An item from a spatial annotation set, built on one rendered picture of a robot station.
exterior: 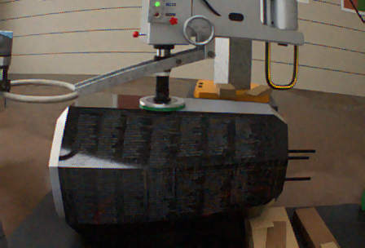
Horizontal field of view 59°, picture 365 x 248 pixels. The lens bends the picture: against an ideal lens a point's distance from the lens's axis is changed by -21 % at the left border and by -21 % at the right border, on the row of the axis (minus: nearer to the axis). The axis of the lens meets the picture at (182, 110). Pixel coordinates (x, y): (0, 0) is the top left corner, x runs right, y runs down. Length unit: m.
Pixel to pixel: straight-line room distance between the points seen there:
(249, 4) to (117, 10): 6.46
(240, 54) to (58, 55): 6.65
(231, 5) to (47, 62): 7.47
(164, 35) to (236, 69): 0.95
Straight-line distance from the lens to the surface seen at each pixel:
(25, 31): 9.43
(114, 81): 1.80
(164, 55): 1.85
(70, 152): 1.80
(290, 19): 2.04
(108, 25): 8.29
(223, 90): 2.37
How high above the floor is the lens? 1.25
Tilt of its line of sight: 14 degrees down
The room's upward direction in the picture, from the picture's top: 2 degrees clockwise
